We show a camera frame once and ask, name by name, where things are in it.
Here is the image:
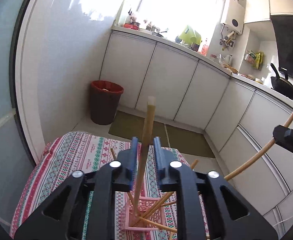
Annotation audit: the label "curved wooden chopstick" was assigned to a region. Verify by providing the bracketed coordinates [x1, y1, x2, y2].
[219, 126, 288, 188]

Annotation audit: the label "light wooden chopstick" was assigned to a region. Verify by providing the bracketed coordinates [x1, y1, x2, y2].
[132, 159, 200, 227]

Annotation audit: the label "bamboo chopstick pale tip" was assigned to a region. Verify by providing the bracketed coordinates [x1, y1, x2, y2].
[134, 96, 156, 216]

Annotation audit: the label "white kitchen cabinets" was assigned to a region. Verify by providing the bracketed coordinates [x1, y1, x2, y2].
[99, 28, 293, 235]

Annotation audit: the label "pink perforated utensil holder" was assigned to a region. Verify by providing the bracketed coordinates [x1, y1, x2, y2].
[121, 196, 167, 233]

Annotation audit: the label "olive floor mat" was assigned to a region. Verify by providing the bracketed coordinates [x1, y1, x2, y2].
[109, 111, 215, 158]

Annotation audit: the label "black wok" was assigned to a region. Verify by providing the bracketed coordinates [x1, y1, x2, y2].
[270, 63, 293, 100]

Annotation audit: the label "embroidered patterned tablecloth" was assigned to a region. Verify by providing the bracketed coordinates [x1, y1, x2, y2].
[9, 132, 177, 239]

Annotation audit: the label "red-rimmed brown trash bin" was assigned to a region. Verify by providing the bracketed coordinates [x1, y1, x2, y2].
[90, 80, 124, 125]

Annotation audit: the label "black range hood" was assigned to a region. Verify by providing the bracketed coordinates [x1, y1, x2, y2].
[270, 15, 293, 78]

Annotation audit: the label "white water heater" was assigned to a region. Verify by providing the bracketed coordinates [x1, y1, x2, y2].
[220, 0, 245, 35]

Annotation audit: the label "yellow-green plastic bag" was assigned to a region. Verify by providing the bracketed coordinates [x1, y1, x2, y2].
[178, 25, 202, 45]

